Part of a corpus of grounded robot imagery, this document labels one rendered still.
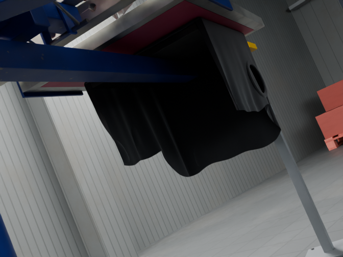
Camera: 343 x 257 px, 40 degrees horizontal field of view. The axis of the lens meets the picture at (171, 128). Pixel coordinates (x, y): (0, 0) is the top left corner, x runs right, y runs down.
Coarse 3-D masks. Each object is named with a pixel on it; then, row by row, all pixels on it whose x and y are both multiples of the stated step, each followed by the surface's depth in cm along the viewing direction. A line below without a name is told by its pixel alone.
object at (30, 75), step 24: (0, 48) 86; (24, 48) 92; (48, 48) 99; (72, 48) 107; (0, 72) 86; (24, 72) 92; (48, 72) 98; (72, 72) 105; (96, 72) 113; (120, 72) 123; (144, 72) 135; (168, 72) 151; (192, 72) 171
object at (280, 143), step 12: (252, 48) 204; (276, 144) 202; (288, 156) 201; (288, 168) 201; (300, 180) 200; (300, 192) 200; (312, 204) 198; (312, 216) 199; (324, 228) 199; (324, 240) 198; (312, 252) 206; (324, 252) 198; (336, 252) 191
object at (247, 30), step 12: (168, 12) 122; (180, 12) 126; (192, 12) 130; (204, 12) 135; (144, 24) 123; (156, 24) 127; (168, 24) 132; (180, 24) 136; (228, 24) 159; (240, 24) 166; (132, 36) 129; (144, 36) 133; (156, 36) 138; (120, 48) 135; (132, 48) 140
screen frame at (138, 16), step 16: (160, 0) 117; (176, 0) 116; (192, 0) 121; (128, 16) 121; (144, 16) 119; (224, 16) 147; (240, 16) 156; (256, 16) 177; (96, 32) 125; (112, 32) 123; (128, 32) 124; (80, 48) 128; (96, 48) 126
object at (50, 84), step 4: (104, 48) 129; (108, 48) 130; (112, 48) 132; (116, 48) 133; (112, 52) 135; (116, 52) 137; (120, 52) 138; (124, 52) 140; (128, 52) 142; (132, 52) 143; (136, 52) 145; (48, 84) 139; (52, 84) 141; (56, 84) 143; (60, 84) 145; (64, 84) 146; (68, 84) 148; (72, 84) 150; (76, 84) 152; (80, 84) 154
